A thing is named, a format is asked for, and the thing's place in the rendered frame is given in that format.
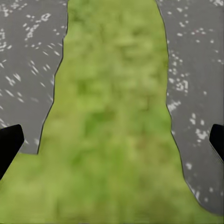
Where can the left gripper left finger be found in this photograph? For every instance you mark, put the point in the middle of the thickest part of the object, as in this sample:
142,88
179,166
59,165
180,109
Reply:
11,140

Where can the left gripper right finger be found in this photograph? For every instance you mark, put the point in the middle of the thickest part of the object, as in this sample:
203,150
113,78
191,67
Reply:
217,139

